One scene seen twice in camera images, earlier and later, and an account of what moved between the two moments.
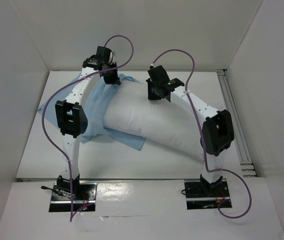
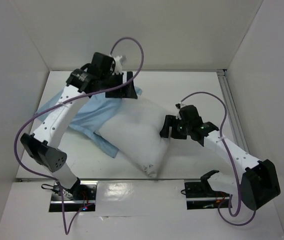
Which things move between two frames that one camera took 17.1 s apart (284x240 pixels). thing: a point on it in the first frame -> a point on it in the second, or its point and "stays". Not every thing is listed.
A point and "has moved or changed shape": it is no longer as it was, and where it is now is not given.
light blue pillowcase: (48, 109) has moved or changed shape
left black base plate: (84, 194) stays
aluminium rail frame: (246, 165) stays
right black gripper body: (153, 90) -> (171, 127)
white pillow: (176, 124) has moved or changed shape
